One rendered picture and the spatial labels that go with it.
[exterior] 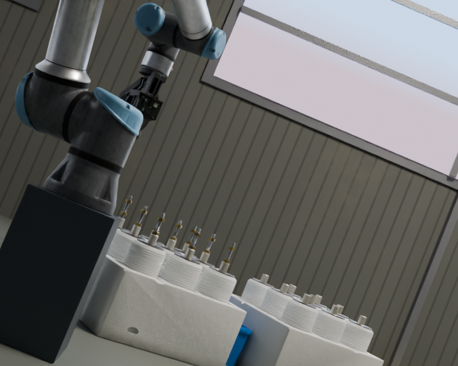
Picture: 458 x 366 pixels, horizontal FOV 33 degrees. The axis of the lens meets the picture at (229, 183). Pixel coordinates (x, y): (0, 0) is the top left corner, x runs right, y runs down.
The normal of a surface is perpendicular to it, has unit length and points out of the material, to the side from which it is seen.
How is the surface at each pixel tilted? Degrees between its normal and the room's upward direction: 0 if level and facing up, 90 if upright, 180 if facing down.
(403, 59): 90
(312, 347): 90
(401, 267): 90
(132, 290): 90
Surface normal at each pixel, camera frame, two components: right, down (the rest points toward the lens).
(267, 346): -0.79, -0.36
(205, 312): 0.48, 0.15
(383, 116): 0.07, -0.04
